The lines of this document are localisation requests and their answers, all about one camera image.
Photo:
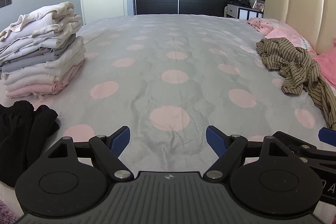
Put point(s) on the pink dotted cloth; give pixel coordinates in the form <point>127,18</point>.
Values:
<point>262,23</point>

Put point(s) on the black bag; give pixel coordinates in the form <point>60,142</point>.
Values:
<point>239,1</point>

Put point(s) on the black cloth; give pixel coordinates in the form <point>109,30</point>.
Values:
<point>23,134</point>

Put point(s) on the photo frame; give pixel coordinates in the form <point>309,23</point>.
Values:
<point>258,5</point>

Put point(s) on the light pink pillow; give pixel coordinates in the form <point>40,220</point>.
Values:
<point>291,36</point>

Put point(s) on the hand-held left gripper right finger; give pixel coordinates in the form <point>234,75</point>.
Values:
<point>215,140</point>

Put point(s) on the stack of folded pale clothes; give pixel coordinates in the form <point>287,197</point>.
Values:
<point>42,56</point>

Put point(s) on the wall switch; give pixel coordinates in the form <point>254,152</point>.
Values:
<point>5,2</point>

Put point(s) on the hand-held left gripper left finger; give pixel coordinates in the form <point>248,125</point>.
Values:
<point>120,140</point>

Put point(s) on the grey pink-dotted bedsheet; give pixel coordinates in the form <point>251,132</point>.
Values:
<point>168,56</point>

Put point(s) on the brown striped top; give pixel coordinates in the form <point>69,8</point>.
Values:
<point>286,61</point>

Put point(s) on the beige padded headboard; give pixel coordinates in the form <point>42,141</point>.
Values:
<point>299,6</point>

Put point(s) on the white nightstand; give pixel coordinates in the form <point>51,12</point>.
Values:
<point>242,12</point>

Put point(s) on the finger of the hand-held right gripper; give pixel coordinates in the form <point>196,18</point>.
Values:
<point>307,148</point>
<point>326,134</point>

